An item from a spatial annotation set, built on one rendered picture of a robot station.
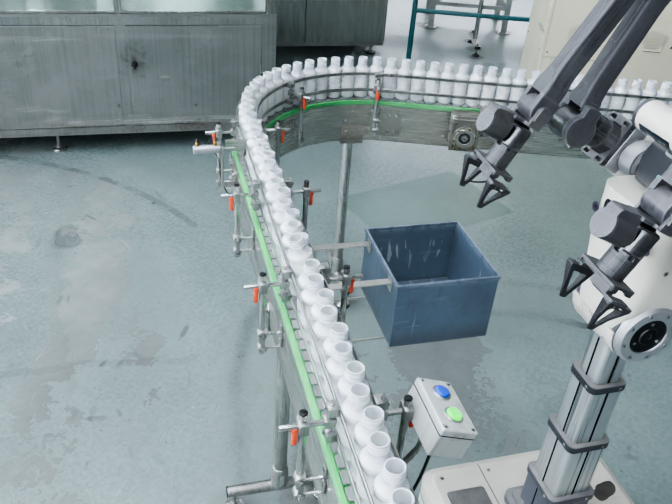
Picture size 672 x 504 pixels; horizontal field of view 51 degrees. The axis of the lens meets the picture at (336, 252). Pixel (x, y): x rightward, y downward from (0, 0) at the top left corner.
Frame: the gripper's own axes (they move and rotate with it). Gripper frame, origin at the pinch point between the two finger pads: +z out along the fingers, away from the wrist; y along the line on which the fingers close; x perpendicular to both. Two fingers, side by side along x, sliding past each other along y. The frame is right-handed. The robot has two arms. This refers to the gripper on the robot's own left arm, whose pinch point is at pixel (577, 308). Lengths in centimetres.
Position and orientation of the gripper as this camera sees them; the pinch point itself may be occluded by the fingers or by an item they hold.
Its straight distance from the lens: 142.5
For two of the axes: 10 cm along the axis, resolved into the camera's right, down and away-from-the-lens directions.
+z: -5.0, 7.7, 4.0
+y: 2.8, 5.8, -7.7
